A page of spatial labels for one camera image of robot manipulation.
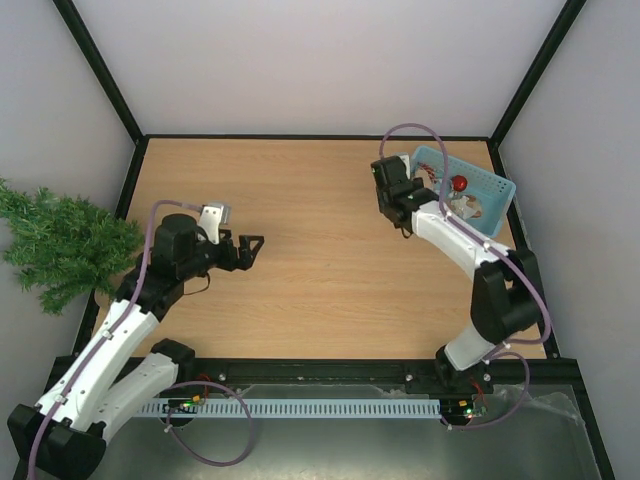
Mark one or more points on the white cable duct rail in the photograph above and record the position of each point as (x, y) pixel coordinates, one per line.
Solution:
(314, 409)

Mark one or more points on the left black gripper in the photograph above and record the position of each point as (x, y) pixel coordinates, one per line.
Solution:
(245, 260)

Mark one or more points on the wooden heart ornament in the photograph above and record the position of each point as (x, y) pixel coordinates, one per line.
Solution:
(468, 207)

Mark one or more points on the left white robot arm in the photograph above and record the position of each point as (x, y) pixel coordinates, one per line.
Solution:
(66, 433)

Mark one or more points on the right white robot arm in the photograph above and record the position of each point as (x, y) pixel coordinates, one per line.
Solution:
(506, 286)

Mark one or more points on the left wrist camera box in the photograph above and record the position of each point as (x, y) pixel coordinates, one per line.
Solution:
(212, 217)

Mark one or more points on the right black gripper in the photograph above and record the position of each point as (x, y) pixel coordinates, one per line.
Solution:
(388, 176)

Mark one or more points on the black frame rail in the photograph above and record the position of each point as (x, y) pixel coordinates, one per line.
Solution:
(413, 376)

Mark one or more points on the red ball ornament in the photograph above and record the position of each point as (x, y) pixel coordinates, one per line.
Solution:
(459, 183)

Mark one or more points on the small green christmas tree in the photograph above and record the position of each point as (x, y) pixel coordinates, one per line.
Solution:
(64, 246)

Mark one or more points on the light blue plastic basket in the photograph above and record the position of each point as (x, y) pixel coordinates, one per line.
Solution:
(494, 192)

